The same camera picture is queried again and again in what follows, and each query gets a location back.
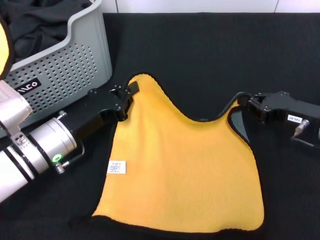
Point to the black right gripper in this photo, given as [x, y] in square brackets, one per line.
[282, 107]

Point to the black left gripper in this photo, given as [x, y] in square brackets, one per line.
[92, 112]

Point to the yellow grey towel black trim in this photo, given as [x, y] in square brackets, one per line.
[175, 162]

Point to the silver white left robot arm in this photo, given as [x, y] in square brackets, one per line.
[50, 140]

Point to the grey perforated storage box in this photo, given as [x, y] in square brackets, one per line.
[75, 62]

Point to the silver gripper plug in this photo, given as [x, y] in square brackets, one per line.
[62, 115]

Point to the dark grey crumpled cloth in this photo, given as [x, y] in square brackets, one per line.
[37, 25]

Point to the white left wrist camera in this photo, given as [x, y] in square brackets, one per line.
[12, 105]

